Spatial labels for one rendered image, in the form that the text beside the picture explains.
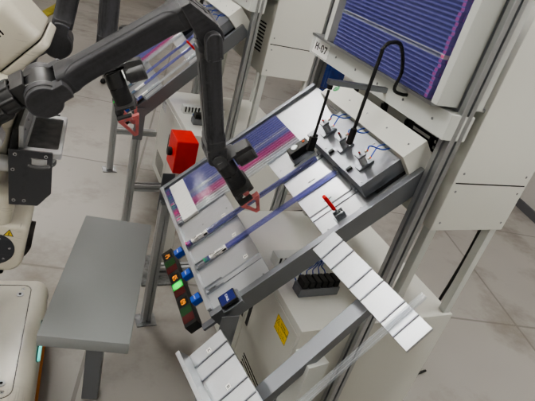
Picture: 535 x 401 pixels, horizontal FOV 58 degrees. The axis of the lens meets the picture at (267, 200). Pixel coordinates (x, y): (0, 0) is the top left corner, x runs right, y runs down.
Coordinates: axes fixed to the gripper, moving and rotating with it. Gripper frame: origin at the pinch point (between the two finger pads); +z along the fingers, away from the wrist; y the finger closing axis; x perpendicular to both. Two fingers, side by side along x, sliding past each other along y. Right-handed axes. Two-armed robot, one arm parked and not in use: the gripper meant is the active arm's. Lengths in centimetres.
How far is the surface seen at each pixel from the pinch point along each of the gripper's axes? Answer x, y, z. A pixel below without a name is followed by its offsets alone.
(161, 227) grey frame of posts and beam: 37, 38, 16
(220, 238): 14.5, -5.1, 1.1
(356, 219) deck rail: -21.5, -31.3, 0.5
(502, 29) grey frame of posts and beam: -71, -35, -28
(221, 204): 9.2, 9.1, 1.3
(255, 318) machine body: 25, -4, 44
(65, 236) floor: 96, 107, 35
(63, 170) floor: 95, 181, 36
